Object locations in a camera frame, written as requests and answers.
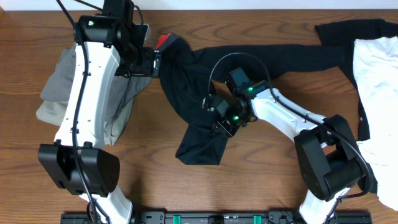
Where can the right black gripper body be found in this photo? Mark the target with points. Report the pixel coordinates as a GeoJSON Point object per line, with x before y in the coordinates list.
{"type": "Point", "coordinates": [232, 120]}

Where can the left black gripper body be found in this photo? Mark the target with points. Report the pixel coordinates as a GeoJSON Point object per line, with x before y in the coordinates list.
{"type": "Point", "coordinates": [137, 62]}

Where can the black leggings with red waistband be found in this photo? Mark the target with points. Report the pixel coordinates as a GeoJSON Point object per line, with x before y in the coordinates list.
{"type": "Point", "coordinates": [186, 77]}

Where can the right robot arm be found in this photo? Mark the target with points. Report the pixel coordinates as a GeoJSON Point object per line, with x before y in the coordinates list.
{"type": "Point", "coordinates": [328, 157]}

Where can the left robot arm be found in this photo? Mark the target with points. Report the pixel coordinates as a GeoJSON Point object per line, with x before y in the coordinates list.
{"type": "Point", "coordinates": [108, 44]}

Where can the grey folded shorts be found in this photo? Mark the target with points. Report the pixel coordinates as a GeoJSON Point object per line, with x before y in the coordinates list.
{"type": "Point", "coordinates": [59, 85]}

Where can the beige folded shorts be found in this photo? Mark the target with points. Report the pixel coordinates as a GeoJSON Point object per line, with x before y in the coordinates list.
{"type": "Point", "coordinates": [54, 112]}

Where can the black shirt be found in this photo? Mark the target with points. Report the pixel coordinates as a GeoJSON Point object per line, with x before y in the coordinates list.
{"type": "Point", "coordinates": [343, 34]}

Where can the white shirt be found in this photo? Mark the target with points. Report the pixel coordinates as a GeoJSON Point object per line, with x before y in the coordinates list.
{"type": "Point", "coordinates": [375, 73]}

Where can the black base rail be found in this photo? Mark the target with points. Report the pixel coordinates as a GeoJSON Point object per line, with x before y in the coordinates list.
{"type": "Point", "coordinates": [217, 217]}

